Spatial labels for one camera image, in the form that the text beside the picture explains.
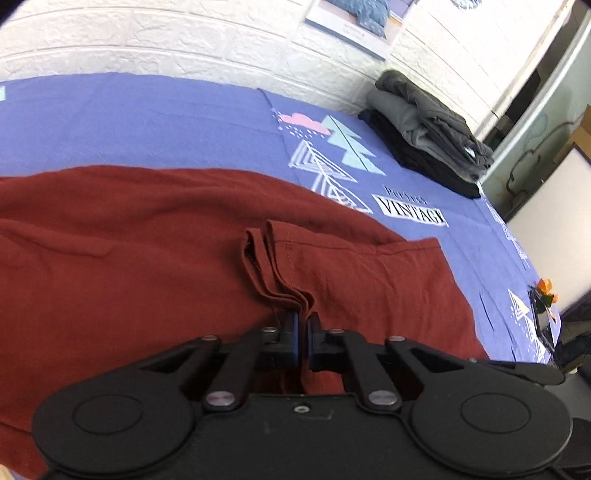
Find dark red pants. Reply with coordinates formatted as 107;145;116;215
1;166;486;478

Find dark grey folded clothes stack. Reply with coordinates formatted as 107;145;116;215
359;70;493;199

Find orange flower object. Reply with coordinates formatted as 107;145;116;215
528;279;559;330

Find purple patterned bed sheet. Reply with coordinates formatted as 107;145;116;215
1;73;550;363

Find white cabinet door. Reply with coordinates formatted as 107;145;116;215
509;146;591;312

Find blue picture wall poster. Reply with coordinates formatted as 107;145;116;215
304;1;417;61

